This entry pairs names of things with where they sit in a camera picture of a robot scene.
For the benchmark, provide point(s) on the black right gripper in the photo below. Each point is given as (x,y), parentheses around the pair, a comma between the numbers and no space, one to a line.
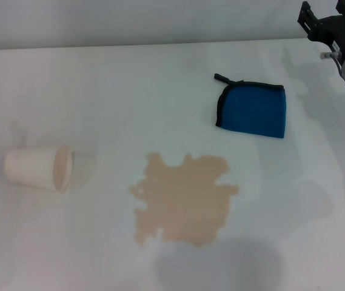
(333,30)

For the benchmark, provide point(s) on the blue rag with black trim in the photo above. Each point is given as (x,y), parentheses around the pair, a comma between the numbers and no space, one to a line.
(254,113)

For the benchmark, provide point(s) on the white paper cup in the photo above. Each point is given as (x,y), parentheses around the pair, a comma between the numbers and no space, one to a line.
(29,168)

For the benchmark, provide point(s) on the brown water stain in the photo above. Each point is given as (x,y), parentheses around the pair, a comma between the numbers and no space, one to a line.
(184,200)

